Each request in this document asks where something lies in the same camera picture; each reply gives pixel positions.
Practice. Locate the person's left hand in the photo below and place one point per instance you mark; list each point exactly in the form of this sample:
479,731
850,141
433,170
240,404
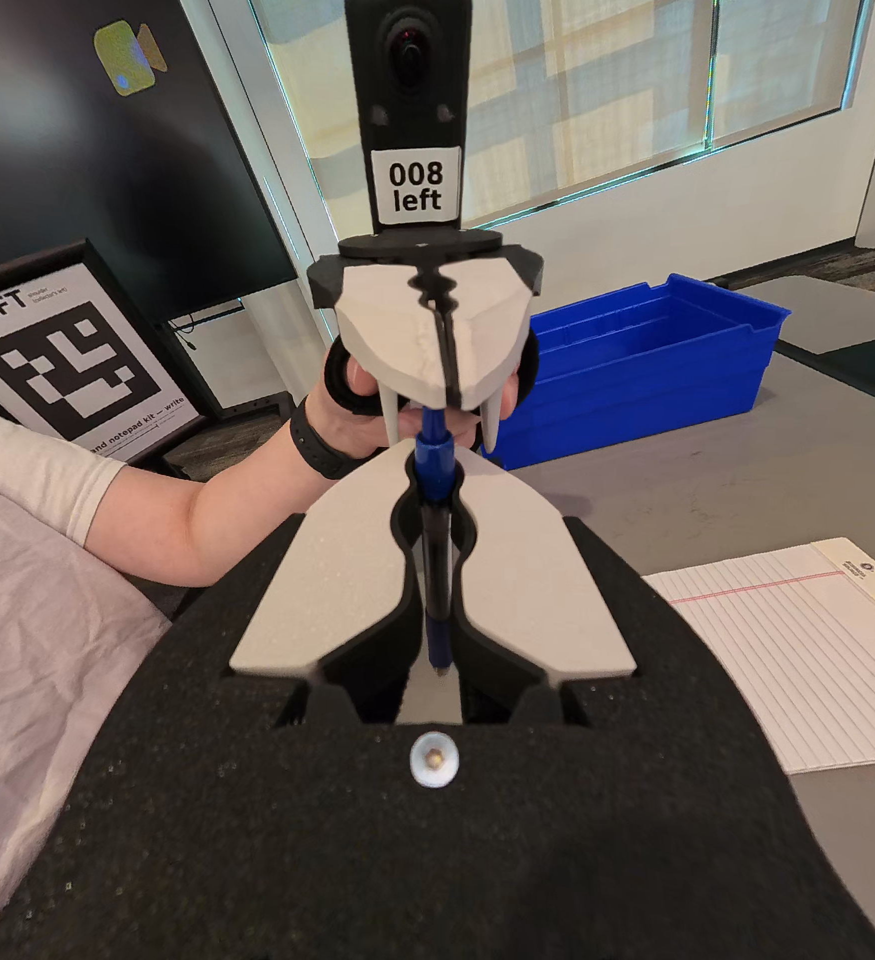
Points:
347,435

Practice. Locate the large black wall screen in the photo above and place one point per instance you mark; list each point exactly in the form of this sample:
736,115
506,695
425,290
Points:
70,187

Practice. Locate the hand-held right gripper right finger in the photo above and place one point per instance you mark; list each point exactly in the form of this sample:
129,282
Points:
542,585

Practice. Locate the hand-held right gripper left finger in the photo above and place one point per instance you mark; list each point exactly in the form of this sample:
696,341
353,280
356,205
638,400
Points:
317,585

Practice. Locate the window with roller blind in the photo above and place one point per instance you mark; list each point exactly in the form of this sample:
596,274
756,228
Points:
632,90

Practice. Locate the black metal frame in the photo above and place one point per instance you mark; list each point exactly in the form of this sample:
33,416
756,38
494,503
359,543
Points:
257,405

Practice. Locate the blue pen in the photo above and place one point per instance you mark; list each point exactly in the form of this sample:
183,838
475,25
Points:
431,457

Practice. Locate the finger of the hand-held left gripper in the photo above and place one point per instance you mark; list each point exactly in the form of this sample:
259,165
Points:
490,322
385,330

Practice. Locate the black wristwatch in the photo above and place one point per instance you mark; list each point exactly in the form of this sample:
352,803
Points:
317,446

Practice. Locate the framed tag sign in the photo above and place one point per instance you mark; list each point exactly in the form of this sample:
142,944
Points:
70,360

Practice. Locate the person's white shirt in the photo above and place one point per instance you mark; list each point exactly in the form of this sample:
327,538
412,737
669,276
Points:
32,637

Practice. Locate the person's left forearm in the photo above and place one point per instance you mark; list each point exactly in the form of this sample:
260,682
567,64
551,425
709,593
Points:
205,525

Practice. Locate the blue plastic bin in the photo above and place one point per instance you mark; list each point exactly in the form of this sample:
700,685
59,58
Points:
632,375

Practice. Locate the white lined notepad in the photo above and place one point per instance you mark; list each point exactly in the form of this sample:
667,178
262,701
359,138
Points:
782,660

